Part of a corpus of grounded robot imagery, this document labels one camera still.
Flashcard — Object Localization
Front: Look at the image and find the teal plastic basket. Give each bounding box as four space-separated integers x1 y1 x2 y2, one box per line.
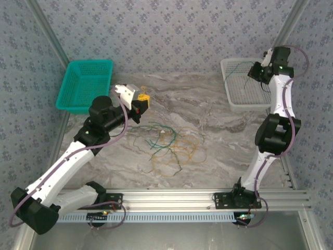
56 59 114 115

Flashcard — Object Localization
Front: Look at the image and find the white plastic basket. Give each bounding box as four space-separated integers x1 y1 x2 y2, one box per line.
220 57 273 113

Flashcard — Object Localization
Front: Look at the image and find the black controller board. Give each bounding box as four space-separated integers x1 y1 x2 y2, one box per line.
235 212 255 226
86 212 109 225

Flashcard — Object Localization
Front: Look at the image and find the grey metal shelf panel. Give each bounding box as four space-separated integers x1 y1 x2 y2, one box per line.
12 210 321 250

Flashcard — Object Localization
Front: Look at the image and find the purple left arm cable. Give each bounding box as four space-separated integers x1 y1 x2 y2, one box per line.
9 103 130 230

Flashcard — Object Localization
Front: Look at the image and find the thin black right camera cable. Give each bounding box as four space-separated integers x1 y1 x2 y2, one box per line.
259 80 272 93

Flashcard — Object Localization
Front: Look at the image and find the aluminium frame post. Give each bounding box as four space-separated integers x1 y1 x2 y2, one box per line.
273 0 312 49
25 0 71 70

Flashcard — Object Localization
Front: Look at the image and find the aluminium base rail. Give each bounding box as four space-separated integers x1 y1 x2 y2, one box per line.
58 189 312 211

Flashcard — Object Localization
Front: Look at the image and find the light blue slotted cable duct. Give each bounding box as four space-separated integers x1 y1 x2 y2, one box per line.
57 211 236 223

